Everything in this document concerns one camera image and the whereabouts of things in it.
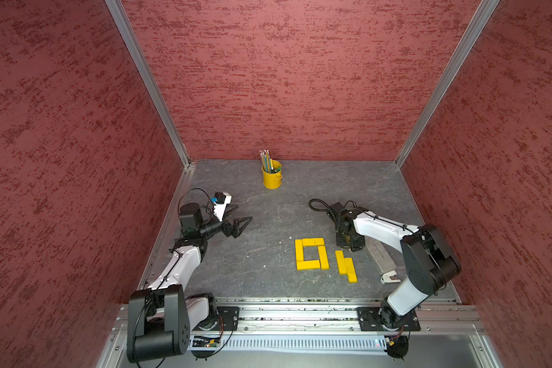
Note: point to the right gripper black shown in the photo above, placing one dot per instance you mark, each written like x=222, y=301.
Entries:
x=360, y=241

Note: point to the right aluminium corner post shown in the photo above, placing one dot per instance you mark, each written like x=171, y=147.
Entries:
x=468, y=40

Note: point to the yellow metal pencil bucket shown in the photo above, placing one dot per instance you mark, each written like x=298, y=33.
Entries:
x=273, y=178

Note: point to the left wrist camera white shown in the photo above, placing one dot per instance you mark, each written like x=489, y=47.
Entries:
x=220, y=203

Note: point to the aluminium corner post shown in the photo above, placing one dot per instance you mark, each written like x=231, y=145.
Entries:
x=468, y=40
x=128, y=35

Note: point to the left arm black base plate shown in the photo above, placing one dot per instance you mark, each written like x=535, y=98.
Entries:
x=228, y=319

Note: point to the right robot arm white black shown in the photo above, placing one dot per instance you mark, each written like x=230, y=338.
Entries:
x=429, y=260

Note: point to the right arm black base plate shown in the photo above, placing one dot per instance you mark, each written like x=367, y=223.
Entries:
x=372, y=319

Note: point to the yellow block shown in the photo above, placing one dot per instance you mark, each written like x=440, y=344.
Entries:
x=323, y=257
x=341, y=262
x=313, y=242
x=299, y=250
x=351, y=271
x=308, y=265

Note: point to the left aluminium corner post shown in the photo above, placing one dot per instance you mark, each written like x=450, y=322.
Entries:
x=128, y=35

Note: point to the bundle of coloured pencils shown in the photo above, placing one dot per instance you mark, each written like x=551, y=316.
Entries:
x=266, y=161

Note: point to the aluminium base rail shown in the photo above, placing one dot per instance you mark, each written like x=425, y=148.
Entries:
x=340, y=317

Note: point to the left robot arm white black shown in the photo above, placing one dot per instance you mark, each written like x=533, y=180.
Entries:
x=160, y=317

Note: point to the white slotted cable duct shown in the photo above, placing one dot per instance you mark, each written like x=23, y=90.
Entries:
x=304, y=344

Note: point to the grey wooden plank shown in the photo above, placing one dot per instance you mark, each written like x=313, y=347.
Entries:
x=379, y=256

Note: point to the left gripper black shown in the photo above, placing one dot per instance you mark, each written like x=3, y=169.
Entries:
x=234, y=231

